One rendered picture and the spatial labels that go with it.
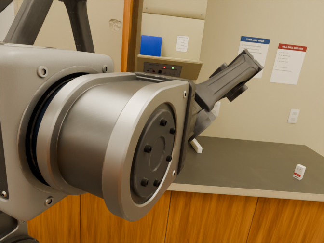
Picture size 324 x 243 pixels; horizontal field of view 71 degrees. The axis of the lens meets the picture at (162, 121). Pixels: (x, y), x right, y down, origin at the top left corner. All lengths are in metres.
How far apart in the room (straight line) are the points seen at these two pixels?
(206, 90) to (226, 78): 0.09
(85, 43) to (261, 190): 1.03
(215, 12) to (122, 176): 1.64
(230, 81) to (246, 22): 1.28
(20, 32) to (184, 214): 1.05
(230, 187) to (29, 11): 1.05
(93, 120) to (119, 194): 0.06
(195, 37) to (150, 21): 0.24
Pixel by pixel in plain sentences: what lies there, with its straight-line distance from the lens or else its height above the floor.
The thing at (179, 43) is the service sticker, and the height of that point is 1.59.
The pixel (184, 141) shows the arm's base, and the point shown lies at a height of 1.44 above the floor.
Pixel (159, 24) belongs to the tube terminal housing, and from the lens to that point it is 1.25.
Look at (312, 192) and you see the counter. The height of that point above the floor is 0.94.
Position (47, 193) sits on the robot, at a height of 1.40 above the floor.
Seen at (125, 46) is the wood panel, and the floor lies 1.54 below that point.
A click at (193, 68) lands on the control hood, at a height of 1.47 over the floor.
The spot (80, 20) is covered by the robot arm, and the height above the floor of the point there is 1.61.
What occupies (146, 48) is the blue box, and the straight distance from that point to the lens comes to 1.14.
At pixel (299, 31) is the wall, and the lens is 1.96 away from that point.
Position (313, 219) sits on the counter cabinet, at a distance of 1.55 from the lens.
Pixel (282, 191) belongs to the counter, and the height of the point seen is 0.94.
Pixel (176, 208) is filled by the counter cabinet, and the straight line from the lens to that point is 1.25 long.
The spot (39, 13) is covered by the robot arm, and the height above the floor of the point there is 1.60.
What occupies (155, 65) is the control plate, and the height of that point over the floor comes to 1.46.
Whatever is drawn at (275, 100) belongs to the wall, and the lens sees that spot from 1.95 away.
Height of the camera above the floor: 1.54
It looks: 17 degrees down
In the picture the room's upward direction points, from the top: 6 degrees clockwise
